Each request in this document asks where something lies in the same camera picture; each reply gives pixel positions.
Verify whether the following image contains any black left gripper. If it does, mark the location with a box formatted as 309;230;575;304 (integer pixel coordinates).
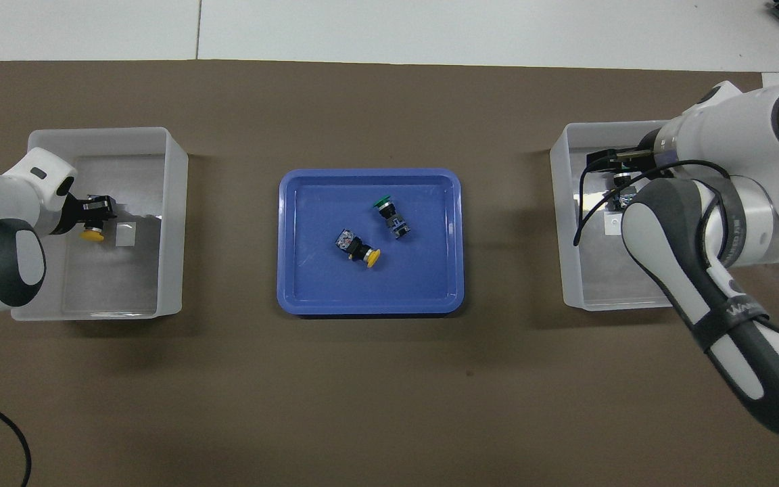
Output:
50;192;118;235

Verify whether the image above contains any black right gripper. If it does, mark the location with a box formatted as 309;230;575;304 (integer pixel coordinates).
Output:
587;135;661;173

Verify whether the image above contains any yellow push button switch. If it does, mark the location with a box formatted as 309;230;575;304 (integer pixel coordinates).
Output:
334;229;383;269
80;196;118;243

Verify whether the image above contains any translucent white plastic box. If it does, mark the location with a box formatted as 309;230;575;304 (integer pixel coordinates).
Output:
550;120;684;312
11;127;189;321

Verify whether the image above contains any blue plastic tray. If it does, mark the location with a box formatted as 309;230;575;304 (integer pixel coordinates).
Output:
277;168;465;317

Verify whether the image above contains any brown paper table mat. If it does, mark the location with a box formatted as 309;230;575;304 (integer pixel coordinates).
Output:
0;60;779;487

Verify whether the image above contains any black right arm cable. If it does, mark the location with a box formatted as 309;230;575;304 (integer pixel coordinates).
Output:
573;159;732;248

